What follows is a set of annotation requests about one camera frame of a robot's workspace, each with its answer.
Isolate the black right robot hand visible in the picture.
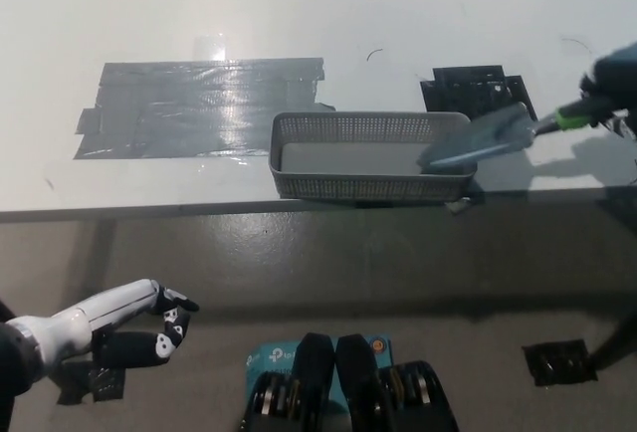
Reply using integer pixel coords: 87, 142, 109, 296
579, 41, 637, 139

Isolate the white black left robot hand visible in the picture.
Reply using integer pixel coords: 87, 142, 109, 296
9, 278, 200, 379

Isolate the garden trowel green black handle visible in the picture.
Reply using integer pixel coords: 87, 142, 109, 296
416, 102, 606, 174

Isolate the black tape patch on desk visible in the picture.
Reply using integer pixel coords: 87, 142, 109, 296
419, 66, 538, 122

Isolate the black floor tape patch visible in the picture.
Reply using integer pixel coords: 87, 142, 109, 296
57, 359, 125, 406
521, 339, 598, 387

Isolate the small grey tape piece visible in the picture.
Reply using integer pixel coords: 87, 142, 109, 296
445, 196, 474, 215

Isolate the teal tp-link box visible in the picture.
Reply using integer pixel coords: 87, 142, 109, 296
244, 334, 394, 406

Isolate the grey perforated plastic basket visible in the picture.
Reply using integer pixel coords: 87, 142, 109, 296
268, 111, 478, 202

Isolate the large grey duct tape patch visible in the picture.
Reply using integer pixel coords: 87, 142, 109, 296
73, 57, 335, 160

